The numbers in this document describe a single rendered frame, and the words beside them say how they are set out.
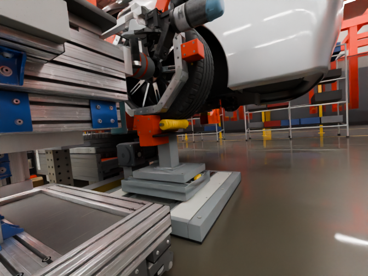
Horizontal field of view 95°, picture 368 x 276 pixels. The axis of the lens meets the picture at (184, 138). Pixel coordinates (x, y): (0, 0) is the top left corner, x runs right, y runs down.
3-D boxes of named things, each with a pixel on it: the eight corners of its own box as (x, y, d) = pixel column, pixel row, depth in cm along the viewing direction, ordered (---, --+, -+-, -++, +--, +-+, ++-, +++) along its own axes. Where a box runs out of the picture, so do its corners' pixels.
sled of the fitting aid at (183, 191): (210, 182, 121) (209, 168, 121) (186, 203, 90) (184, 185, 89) (155, 177, 146) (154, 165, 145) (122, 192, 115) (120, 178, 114)
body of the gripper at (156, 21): (156, 24, 67) (182, 11, 61) (158, 46, 67) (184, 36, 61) (142, 13, 60) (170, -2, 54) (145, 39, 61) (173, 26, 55)
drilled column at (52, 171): (76, 206, 118) (69, 147, 116) (60, 213, 109) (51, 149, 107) (69, 204, 123) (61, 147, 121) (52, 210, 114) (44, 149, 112)
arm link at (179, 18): (195, 32, 59) (183, 21, 52) (183, 37, 61) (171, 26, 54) (193, 10, 59) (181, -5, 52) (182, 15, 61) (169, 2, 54)
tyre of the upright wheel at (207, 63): (218, 17, 102) (137, 38, 134) (202, -10, 81) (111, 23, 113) (212, 126, 110) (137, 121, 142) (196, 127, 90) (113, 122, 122)
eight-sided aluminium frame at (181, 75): (191, 109, 88) (182, 0, 85) (185, 108, 82) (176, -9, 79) (120, 119, 115) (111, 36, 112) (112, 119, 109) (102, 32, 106)
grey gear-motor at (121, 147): (168, 172, 158) (165, 135, 155) (135, 188, 121) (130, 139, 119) (153, 171, 167) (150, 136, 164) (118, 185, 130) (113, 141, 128)
